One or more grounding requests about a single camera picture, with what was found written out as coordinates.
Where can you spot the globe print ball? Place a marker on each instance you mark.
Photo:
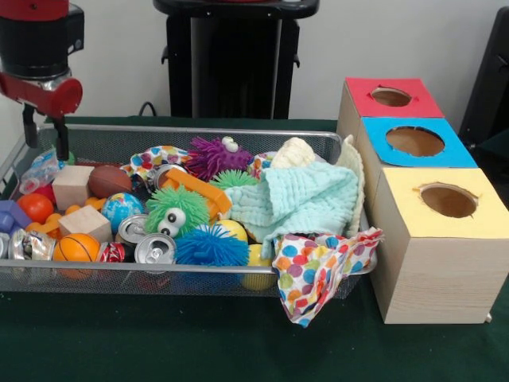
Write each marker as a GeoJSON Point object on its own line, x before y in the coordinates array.
{"type": "Point", "coordinates": [123, 209]}

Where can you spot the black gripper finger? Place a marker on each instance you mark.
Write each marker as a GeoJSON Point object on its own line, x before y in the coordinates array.
{"type": "Point", "coordinates": [62, 139]}
{"type": "Point", "coordinates": [30, 127]}

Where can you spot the black upright panel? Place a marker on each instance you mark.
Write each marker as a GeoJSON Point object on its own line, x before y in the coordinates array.
{"type": "Point", "coordinates": [489, 79]}

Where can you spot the orange toy basketball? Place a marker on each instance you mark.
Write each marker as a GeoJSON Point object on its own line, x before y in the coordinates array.
{"type": "Point", "coordinates": [75, 247]}

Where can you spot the brown ball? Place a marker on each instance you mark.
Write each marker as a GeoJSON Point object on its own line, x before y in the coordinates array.
{"type": "Point", "coordinates": [109, 181]}

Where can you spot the cream muslin cloth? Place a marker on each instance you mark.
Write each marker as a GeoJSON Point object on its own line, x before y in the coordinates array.
{"type": "Point", "coordinates": [294, 153]}

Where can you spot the blue spiky rubber ball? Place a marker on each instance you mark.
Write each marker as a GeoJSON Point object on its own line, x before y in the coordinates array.
{"type": "Point", "coordinates": [210, 246]}

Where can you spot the orange toy brick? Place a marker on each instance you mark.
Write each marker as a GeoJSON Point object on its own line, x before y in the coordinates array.
{"type": "Point", "coordinates": [199, 189]}

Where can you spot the white polka dot cloth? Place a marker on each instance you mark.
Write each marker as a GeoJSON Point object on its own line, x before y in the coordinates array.
{"type": "Point", "coordinates": [310, 274]}

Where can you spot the wooden box with three holes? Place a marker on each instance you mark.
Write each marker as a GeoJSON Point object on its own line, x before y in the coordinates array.
{"type": "Point", "coordinates": [437, 278]}

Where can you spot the purple spiky googly-eyed toy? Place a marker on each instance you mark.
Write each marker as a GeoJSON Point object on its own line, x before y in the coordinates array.
{"type": "Point", "coordinates": [218, 157]}

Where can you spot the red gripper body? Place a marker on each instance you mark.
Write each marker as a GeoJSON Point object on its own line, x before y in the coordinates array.
{"type": "Point", "coordinates": [47, 97]}

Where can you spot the green spiky googly-eyed toy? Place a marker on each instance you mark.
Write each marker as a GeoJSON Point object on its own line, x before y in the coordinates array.
{"type": "Point", "coordinates": [179, 203]}

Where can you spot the dark green tablecloth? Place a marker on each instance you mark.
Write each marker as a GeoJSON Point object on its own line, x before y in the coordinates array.
{"type": "Point", "coordinates": [497, 145]}
{"type": "Point", "coordinates": [159, 342]}

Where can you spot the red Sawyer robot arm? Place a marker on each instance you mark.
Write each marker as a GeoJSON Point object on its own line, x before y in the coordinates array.
{"type": "Point", "coordinates": [36, 40]}

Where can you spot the mint green muslin cloth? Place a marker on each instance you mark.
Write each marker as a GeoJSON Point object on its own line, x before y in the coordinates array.
{"type": "Point", "coordinates": [310, 199]}

